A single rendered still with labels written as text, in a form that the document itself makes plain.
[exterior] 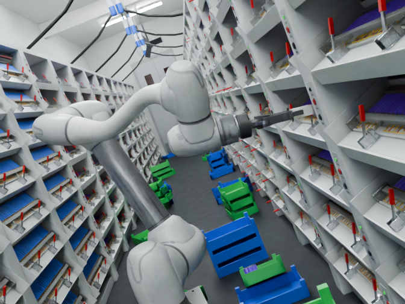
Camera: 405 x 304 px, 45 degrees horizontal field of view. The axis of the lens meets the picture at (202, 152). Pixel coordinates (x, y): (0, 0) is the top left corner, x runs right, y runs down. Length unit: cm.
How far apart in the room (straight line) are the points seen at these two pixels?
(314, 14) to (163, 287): 96
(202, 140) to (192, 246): 51
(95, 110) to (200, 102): 59
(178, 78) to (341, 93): 43
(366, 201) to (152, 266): 72
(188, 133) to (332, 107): 42
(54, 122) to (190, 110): 55
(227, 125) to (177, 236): 53
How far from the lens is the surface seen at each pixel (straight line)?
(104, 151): 185
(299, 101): 198
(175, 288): 170
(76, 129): 169
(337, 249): 211
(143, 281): 167
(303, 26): 128
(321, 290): 98
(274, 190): 343
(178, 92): 137
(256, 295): 243
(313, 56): 128
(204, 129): 142
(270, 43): 198
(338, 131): 129
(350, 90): 130
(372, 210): 133
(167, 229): 181
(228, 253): 278
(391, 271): 141
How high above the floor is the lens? 97
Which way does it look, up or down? 6 degrees down
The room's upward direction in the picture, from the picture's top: 22 degrees counter-clockwise
